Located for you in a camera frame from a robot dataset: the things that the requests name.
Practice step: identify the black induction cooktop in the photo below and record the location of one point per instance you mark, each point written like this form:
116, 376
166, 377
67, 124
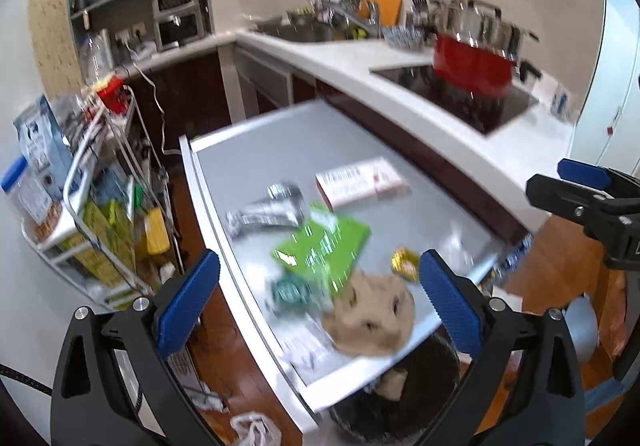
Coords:
485, 115

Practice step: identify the grey air fryer oven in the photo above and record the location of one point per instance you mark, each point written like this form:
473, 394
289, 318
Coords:
177, 23

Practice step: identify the yellow foil wrapper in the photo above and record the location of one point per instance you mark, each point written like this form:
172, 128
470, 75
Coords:
405, 263

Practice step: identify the right hand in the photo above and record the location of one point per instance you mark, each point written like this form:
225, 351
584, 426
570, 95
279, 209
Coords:
612, 327

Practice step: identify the white wire trolley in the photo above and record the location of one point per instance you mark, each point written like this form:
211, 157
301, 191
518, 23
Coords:
116, 236

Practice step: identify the blue patterned bowl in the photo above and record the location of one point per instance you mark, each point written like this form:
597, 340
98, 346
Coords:
403, 37

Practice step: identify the large clear water bottle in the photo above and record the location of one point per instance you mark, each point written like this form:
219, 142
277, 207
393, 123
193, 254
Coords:
94, 64

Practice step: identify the silver foil wrapper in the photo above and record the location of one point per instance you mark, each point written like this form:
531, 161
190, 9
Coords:
283, 206

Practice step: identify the orange cutting board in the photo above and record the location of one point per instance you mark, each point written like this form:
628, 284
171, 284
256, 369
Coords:
390, 11

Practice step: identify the steel pot with lid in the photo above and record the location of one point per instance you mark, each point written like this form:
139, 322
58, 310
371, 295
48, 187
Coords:
480, 25

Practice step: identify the white red medicine box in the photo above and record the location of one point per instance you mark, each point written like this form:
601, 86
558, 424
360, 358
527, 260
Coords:
364, 180

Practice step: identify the steel kitchen sink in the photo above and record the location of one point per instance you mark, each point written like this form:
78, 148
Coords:
308, 33

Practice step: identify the white blue mug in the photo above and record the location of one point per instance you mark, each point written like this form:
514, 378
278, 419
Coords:
561, 104

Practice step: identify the blue white coffee bag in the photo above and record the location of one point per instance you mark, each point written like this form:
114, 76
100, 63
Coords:
41, 142

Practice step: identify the red container on trolley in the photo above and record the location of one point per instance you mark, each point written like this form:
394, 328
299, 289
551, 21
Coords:
111, 93

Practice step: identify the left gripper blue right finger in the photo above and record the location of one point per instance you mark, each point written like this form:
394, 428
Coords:
546, 405

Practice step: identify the brown crumpled paper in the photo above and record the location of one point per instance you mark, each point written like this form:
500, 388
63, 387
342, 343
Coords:
373, 315

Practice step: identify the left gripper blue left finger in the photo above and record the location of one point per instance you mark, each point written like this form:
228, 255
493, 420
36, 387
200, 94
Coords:
90, 404

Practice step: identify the blue lid plastic jar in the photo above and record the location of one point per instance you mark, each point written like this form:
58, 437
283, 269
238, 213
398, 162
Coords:
34, 207

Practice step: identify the green plastic pouch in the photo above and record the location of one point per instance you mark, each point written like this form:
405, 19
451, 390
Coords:
324, 250

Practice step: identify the black trash bin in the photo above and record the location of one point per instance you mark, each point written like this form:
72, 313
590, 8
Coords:
405, 400

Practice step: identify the red cooking pot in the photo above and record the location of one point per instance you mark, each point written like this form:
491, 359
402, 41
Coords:
472, 69

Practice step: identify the chrome faucet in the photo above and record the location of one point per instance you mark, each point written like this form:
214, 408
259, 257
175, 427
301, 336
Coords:
339, 18

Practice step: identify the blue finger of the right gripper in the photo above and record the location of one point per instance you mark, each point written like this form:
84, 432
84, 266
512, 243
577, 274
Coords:
584, 174
571, 200

